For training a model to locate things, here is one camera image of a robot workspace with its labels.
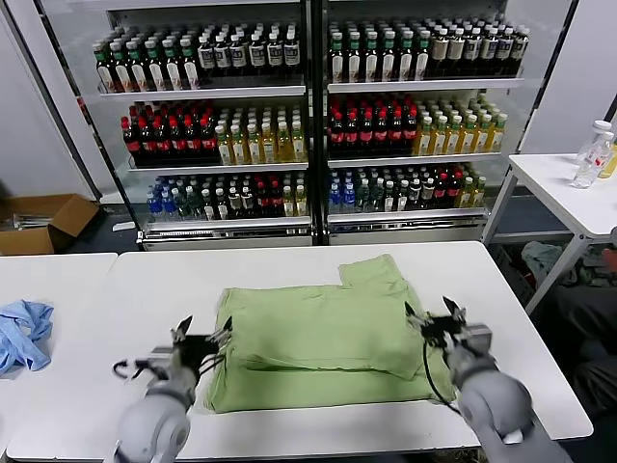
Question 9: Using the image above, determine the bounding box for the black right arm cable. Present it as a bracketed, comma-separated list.
[421, 337, 462, 411]

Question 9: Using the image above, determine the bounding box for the beige label dark bottle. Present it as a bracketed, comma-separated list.
[447, 27, 465, 75]
[431, 28, 448, 76]

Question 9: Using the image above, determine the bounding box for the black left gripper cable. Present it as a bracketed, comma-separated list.
[200, 351, 228, 377]

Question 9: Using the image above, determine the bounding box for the pale green clothes pile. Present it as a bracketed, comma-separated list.
[580, 250, 617, 290]

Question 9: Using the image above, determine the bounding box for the clear white cap bottle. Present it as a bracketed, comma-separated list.
[576, 120, 612, 165]
[572, 132, 614, 189]

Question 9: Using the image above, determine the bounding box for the silver packing material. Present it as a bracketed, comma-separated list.
[2, 211, 54, 231]

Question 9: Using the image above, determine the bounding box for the light green t-shirt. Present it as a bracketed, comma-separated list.
[204, 254, 459, 414]

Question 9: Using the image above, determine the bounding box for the yellow drink bottle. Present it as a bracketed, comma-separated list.
[597, 139, 617, 179]

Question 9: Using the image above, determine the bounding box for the white beverage display shelf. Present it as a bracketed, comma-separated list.
[310, 0, 575, 247]
[38, 0, 319, 252]

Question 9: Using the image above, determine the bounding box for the white side table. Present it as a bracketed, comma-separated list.
[481, 152, 617, 314]

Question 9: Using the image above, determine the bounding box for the black looped left cable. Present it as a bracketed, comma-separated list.
[113, 359, 158, 383]

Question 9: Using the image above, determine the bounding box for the crumpled light blue cloth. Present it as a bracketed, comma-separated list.
[0, 298, 55, 377]

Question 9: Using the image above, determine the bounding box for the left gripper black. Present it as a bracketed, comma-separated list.
[171, 315, 235, 373]

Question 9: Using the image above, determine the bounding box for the white cap dark drink bottle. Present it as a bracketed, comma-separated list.
[229, 33, 248, 77]
[480, 27, 497, 74]
[464, 27, 481, 75]
[512, 26, 529, 73]
[283, 29, 300, 77]
[496, 26, 514, 74]
[248, 32, 266, 77]
[214, 34, 231, 78]
[266, 31, 284, 77]
[198, 35, 216, 78]

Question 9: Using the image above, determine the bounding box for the grey green cloth pile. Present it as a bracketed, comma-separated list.
[523, 240, 577, 286]

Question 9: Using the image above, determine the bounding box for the person in dark clothes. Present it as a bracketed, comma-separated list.
[549, 284, 617, 421]

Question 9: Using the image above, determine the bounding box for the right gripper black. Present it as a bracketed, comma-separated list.
[404, 296, 469, 346]

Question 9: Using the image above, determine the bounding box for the green cap tea bottle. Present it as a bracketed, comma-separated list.
[380, 31, 398, 82]
[397, 31, 416, 82]
[415, 30, 432, 81]
[179, 38, 201, 91]
[345, 32, 363, 83]
[144, 40, 165, 92]
[362, 32, 381, 83]
[109, 41, 129, 93]
[161, 39, 182, 91]
[328, 32, 346, 83]
[125, 41, 147, 92]
[94, 43, 113, 93]

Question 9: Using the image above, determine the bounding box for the open cardboard box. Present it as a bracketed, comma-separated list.
[0, 193, 102, 256]

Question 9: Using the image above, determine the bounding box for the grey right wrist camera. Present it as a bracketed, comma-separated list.
[460, 321, 494, 351]

